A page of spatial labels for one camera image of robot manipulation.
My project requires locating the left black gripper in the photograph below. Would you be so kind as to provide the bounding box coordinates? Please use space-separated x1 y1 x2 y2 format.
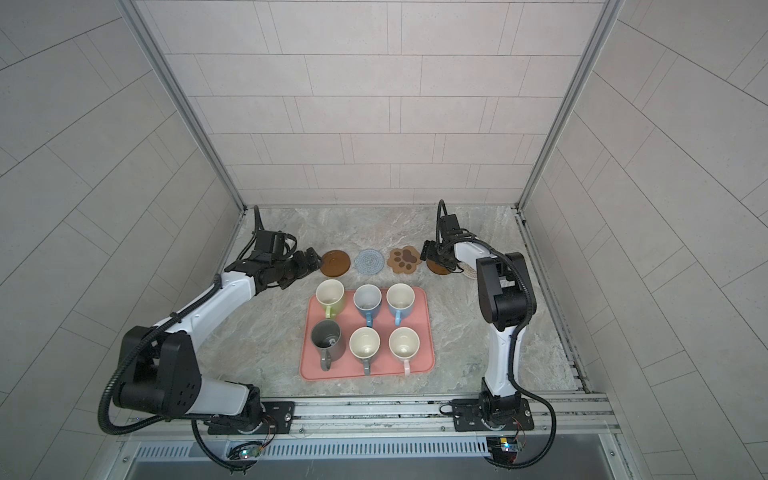
269 245 326 287

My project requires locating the brown wooden coaster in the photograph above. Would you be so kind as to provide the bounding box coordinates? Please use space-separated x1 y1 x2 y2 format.
426 260 451 276
320 250 351 278

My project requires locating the cork paw print coaster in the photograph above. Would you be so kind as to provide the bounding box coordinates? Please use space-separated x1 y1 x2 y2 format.
386 246 422 274

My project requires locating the blue woven round coaster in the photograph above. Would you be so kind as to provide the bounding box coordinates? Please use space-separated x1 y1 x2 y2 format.
354 249 385 276

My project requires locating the light blue mug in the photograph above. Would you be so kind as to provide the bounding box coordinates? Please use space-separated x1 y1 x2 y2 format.
386 283 416 327

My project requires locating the multicolour woven round coaster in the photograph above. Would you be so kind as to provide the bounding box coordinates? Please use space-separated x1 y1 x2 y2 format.
462 266 477 280

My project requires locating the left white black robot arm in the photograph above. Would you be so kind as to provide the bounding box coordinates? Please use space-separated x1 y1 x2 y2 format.
97 215 322 435

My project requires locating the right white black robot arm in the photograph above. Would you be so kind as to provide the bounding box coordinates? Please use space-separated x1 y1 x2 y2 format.
420 200 557 470

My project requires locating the green mug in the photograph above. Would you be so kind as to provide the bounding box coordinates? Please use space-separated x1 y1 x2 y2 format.
315 279 346 319

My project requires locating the blue floral mug middle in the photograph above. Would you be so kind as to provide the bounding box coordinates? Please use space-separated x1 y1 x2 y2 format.
353 284 383 328

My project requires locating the dark grey mug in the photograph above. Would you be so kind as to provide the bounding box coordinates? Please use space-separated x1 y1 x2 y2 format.
311 319 346 371

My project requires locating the pink silicone tray mat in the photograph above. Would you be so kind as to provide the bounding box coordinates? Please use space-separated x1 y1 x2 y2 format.
299 287 436 381

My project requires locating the white vent grille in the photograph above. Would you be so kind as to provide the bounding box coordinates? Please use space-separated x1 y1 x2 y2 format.
135 436 490 462

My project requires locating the right green circuit board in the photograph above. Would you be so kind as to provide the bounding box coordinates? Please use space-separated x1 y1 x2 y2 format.
486 437 524 466

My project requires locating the green circuit board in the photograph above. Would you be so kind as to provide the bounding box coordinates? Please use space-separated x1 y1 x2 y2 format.
227 441 265 461
486 437 524 466

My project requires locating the left green circuit board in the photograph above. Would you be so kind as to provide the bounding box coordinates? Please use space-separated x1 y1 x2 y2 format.
227 441 265 461

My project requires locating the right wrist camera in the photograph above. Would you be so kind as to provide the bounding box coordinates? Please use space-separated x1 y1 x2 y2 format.
438 214 463 242

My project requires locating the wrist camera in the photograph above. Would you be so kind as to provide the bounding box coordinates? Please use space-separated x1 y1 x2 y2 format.
255 230 287 256
438 214 463 242

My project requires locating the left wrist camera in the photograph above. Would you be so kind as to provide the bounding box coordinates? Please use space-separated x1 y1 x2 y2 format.
255 230 287 256

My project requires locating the pink handled white mug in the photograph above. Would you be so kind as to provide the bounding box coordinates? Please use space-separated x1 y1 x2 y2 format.
388 327 420 376

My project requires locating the grey handled white mug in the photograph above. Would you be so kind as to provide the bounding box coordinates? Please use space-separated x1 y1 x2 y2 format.
349 327 381 376

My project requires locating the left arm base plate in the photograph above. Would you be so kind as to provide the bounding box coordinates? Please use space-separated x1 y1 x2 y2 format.
203 401 296 435

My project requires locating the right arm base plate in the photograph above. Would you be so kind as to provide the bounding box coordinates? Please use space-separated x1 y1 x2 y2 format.
448 396 535 432

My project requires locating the aluminium mounting rail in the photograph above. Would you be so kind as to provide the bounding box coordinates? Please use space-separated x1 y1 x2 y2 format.
264 391 621 440

